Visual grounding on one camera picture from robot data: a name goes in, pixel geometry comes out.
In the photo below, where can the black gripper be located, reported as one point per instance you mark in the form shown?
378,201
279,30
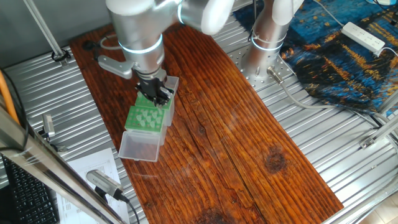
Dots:
150,87

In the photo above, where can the clear large pipette tip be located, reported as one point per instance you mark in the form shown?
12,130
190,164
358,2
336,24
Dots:
138,118
160,110
158,119
154,115
148,119
152,124
144,114
142,123

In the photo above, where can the clear box green tip rack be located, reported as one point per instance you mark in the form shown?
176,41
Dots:
138,149
170,115

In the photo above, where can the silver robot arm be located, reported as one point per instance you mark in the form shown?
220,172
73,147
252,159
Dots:
140,31

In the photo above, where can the brown wooden board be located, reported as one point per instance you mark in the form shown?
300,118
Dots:
217,140

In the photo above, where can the white printed paper sheet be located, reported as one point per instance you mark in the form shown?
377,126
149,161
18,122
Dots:
93,161

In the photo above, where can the small grey mounted device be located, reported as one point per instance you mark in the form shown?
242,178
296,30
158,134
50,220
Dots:
48,124

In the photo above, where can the thin silver rod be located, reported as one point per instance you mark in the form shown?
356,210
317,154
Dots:
42,28

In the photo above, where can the orange tube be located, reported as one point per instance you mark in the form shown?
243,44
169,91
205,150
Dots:
7,99

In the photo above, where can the black computer keyboard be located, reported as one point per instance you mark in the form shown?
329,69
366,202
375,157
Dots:
31,199

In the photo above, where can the blue painted cloth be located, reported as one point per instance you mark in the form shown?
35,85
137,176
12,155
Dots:
326,71

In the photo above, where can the white power strip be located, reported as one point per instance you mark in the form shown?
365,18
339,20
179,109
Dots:
362,36

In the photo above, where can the silver camera mount bracket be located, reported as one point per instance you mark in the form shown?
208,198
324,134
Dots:
116,67

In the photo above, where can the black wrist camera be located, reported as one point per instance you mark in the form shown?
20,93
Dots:
88,45

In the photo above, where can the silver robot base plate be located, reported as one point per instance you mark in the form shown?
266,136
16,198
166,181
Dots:
259,82

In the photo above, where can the silver exterior camera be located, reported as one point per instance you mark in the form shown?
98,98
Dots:
102,182

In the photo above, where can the aluminium frame bar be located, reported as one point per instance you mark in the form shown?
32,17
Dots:
46,168

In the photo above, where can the aluminium frame rail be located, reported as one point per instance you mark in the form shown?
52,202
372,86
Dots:
381,132

